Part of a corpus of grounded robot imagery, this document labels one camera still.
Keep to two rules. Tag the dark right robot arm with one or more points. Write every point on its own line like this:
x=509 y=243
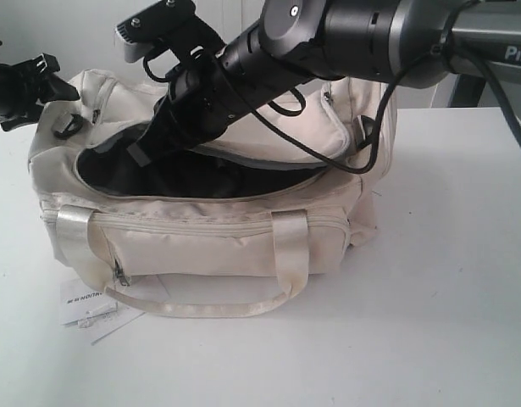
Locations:
x=398 y=43

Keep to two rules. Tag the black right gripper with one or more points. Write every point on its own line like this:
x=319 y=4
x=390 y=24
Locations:
x=204 y=100

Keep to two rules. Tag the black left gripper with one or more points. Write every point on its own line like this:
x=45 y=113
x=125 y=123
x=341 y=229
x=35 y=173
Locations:
x=26 y=87

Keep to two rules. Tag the white Tonlion hang tag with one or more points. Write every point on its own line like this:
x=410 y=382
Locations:
x=79 y=302

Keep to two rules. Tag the cream fabric duffel bag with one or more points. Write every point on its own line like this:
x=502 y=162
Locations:
x=248 y=204

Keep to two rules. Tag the white rear hang tag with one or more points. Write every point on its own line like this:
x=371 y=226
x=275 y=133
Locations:
x=111 y=323

